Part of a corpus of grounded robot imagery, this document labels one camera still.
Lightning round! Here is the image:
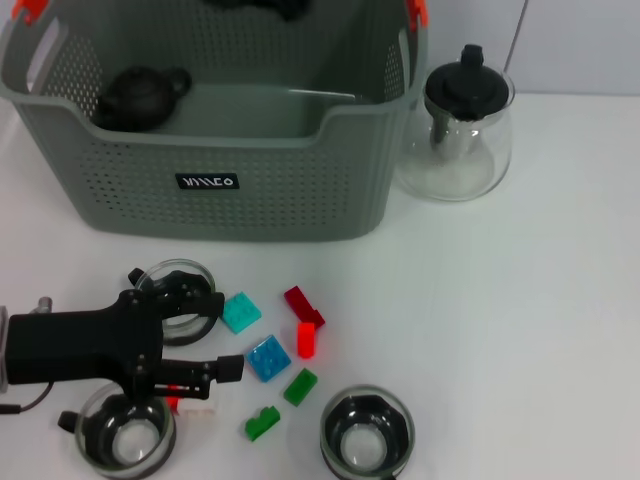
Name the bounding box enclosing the grey perforated storage bin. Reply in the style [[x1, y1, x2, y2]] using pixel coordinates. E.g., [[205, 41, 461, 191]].
[[0, 0, 431, 245]]

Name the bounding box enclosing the dark clay teapot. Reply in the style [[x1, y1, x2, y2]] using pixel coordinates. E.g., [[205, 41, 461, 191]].
[[94, 64, 194, 134]]

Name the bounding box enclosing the tall orange-red toy brick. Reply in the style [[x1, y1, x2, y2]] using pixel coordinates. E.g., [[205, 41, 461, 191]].
[[296, 321, 317, 359]]

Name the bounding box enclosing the green flat toy brick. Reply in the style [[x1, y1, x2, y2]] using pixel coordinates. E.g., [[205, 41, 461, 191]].
[[282, 368, 319, 406]]

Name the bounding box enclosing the dark red toy brick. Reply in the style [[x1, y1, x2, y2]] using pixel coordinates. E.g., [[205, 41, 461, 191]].
[[283, 285, 327, 329]]

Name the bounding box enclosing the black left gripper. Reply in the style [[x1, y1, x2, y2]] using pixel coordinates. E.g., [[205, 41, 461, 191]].
[[7, 271, 247, 401]]

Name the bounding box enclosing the blue square toy brick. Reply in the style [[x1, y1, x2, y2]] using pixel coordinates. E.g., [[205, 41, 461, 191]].
[[243, 333, 293, 385]]

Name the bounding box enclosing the teal square toy brick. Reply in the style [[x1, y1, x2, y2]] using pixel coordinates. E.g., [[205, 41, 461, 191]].
[[219, 290, 264, 335]]

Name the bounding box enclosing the glass teapot black lid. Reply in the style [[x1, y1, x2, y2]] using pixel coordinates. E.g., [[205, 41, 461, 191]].
[[394, 43, 515, 203]]

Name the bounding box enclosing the green stepped toy brick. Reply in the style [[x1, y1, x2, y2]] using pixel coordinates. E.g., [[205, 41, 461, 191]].
[[243, 404, 282, 442]]

